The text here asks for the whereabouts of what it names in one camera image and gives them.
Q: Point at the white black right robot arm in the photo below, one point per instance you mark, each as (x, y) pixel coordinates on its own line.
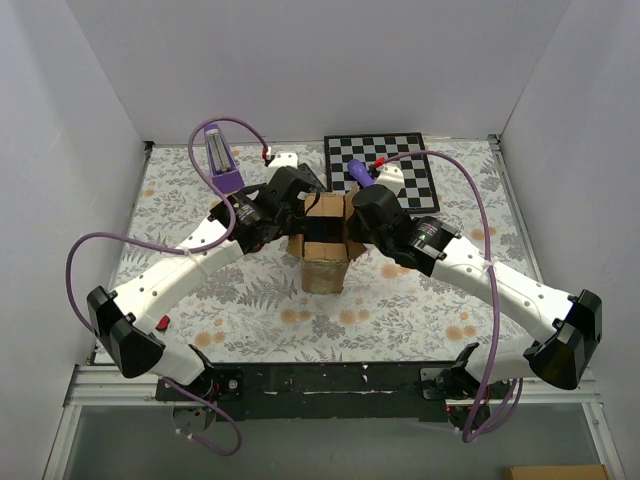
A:
(562, 331)

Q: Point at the purple toy microphone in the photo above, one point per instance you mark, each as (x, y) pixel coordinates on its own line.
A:
(359, 172)

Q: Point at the grey studded building plate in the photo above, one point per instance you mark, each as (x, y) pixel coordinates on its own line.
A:
(310, 177)

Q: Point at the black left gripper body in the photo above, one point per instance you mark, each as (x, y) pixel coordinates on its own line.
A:
(298, 214)

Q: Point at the small red object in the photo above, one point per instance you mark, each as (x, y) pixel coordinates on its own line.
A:
(163, 324)

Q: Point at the purple capped clear bottle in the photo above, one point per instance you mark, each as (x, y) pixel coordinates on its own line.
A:
(224, 171)

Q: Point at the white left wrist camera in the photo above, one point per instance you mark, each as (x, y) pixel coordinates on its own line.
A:
(278, 159)

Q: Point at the black white chessboard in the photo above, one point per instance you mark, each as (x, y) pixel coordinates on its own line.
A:
(418, 195)

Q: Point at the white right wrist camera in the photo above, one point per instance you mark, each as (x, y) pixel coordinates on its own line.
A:
(390, 175)

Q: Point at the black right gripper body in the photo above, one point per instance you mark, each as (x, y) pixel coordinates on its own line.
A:
(353, 226)

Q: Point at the brown cardboard boxes on floor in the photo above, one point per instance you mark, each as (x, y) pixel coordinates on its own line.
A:
(568, 472)

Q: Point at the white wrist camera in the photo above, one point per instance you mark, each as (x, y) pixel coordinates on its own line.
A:
(278, 159)
(390, 175)

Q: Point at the brown cardboard express box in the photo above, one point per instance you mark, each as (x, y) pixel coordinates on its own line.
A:
(324, 246)

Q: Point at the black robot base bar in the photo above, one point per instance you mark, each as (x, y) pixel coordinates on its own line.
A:
(325, 390)

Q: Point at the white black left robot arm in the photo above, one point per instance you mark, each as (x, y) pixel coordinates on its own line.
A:
(125, 319)

